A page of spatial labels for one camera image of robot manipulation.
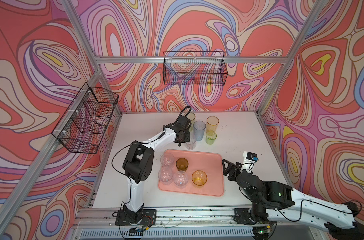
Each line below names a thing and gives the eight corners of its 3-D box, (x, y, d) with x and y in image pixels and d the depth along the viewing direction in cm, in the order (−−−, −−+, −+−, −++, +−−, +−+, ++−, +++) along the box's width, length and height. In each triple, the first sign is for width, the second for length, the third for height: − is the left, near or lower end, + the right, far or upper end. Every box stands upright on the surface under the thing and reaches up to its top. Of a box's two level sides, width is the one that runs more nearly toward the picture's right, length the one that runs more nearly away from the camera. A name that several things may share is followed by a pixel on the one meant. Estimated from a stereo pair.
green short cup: (205, 144, 104) (206, 138, 98) (204, 137, 108) (205, 130, 102) (215, 144, 104) (217, 138, 98) (214, 137, 108) (216, 130, 102)
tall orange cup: (204, 136, 108) (207, 124, 97) (203, 128, 113) (205, 115, 101) (216, 136, 108) (220, 124, 97) (214, 128, 112) (218, 115, 101)
